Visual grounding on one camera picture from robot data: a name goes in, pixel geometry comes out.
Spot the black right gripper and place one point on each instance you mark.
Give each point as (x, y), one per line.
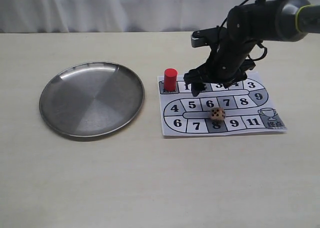
(226, 66)

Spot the wooden die black pips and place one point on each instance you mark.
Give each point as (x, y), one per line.
(217, 114)

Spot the red cylinder game piece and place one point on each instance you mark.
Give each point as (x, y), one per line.
(170, 79)

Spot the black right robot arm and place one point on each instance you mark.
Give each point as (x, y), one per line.
(248, 26)

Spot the paper number game board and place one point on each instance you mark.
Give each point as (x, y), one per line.
(244, 107)

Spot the round steel plate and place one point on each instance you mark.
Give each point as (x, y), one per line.
(91, 100)

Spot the white curtain backdrop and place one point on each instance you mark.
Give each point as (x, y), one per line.
(80, 16)

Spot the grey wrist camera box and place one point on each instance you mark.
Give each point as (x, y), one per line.
(206, 37)

